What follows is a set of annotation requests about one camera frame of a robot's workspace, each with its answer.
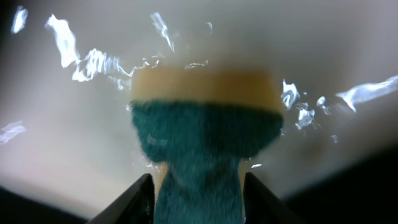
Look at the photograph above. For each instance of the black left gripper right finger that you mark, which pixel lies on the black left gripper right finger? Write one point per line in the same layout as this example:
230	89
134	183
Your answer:
263	207

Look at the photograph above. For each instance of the dark metal soapy water pan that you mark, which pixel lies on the dark metal soapy water pan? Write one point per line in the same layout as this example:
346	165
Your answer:
75	148

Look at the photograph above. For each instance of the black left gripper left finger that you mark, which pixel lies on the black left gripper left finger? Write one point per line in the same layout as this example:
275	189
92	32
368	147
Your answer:
133	206

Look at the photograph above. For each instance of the yellow green scrubbing sponge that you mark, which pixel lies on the yellow green scrubbing sponge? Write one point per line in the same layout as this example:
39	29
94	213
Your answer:
201	123

